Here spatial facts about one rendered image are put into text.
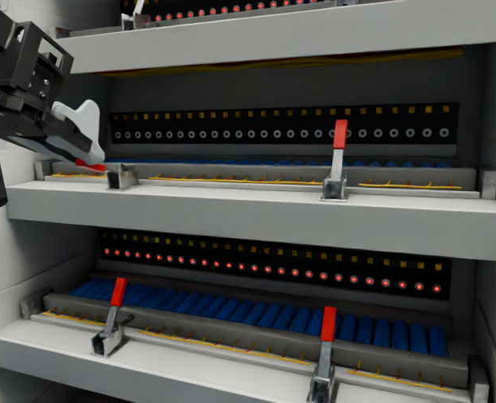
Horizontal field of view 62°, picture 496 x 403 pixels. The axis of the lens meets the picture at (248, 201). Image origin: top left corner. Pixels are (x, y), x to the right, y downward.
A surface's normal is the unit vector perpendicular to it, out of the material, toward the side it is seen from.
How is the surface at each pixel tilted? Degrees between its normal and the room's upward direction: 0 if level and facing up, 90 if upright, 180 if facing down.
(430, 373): 107
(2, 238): 90
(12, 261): 90
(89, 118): 90
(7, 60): 77
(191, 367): 17
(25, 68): 90
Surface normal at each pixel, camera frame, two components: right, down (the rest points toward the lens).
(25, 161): 0.94, 0.05
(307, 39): -0.35, 0.22
